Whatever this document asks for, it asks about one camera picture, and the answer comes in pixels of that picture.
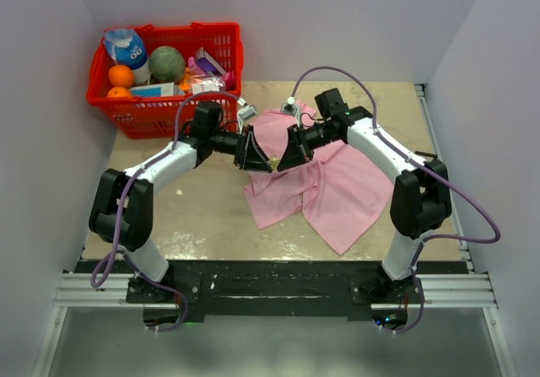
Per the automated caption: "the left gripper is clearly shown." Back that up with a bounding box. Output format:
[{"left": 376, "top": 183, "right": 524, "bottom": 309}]
[{"left": 209, "top": 127, "right": 273, "bottom": 174}]

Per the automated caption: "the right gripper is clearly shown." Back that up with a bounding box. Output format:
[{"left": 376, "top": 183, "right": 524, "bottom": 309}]
[{"left": 278, "top": 123, "right": 339, "bottom": 173}]

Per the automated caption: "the gold rhinestone brooch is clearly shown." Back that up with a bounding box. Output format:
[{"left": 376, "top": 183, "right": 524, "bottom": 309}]
[{"left": 268, "top": 156, "right": 280, "bottom": 171}]

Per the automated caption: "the pink garment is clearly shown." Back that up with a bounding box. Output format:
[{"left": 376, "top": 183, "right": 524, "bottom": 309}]
[{"left": 242, "top": 98, "right": 394, "bottom": 256}]

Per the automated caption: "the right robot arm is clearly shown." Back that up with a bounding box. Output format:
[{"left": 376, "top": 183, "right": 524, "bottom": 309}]
[{"left": 278, "top": 88, "right": 451, "bottom": 304}]

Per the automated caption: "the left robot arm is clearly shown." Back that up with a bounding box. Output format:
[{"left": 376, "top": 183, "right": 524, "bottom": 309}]
[{"left": 89, "top": 100, "right": 272, "bottom": 303}]

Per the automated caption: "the pink white snack packet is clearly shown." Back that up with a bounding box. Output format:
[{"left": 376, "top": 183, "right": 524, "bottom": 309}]
[{"left": 182, "top": 73, "right": 236, "bottom": 94}]

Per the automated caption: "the red plastic shopping basket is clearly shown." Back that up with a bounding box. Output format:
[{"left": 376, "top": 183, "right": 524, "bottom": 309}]
[{"left": 86, "top": 22, "right": 244, "bottom": 139}]

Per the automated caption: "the purple white box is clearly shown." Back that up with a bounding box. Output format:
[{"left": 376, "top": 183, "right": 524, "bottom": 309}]
[{"left": 187, "top": 47, "right": 227, "bottom": 76}]

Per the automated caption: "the white blue carton box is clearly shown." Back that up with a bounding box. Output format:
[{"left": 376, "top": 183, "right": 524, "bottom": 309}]
[{"left": 129, "top": 83, "right": 184, "bottom": 98}]

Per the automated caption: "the small black stand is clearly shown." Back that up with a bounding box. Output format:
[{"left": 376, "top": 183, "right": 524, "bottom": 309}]
[{"left": 414, "top": 150, "right": 438, "bottom": 159}]

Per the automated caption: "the green melon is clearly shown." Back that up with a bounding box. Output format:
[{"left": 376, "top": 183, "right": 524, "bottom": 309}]
[{"left": 149, "top": 46, "right": 186, "bottom": 83}]

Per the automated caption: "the orange fruit lower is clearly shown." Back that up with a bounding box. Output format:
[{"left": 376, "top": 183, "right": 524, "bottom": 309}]
[{"left": 107, "top": 86, "right": 132, "bottom": 99}]

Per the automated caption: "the orange fruit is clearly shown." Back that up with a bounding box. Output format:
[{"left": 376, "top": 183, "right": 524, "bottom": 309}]
[
  {"left": 107, "top": 86, "right": 132, "bottom": 99},
  {"left": 107, "top": 65, "right": 135, "bottom": 89}
]

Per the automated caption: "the orange fruit upper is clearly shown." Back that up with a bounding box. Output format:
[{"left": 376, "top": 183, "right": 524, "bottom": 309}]
[{"left": 107, "top": 65, "right": 135, "bottom": 89}]

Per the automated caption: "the blue white plastic bag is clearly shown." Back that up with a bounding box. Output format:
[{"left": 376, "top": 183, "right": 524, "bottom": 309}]
[{"left": 102, "top": 28, "right": 151, "bottom": 84}]

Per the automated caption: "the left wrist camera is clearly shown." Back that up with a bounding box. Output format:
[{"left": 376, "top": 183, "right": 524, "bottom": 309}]
[{"left": 236, "top": 104, "right": 257, "bottom": 127}]

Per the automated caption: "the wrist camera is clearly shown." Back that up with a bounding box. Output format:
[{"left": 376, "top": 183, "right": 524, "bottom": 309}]
[
  {"left": 236, "top": 104, "right": 257, "bottom": 127},
  {"left": 280, "top": 96, "right": 301, "bottom": 120}
]

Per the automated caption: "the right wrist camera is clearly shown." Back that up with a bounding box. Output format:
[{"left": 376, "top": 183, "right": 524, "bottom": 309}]
[{"left": 280, "top": 96, "right": 301, "bottom": 120}]

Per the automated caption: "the black metal base frame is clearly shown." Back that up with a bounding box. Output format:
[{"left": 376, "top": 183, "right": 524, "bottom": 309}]
[{"left": 95, "top": 260, "right": 468, "bottom": 331}]

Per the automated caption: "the aluminium rail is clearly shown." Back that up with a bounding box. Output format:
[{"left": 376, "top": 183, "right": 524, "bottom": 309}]
[{"left": 54, "top": 273, "right": 497, "bottom": 309}]

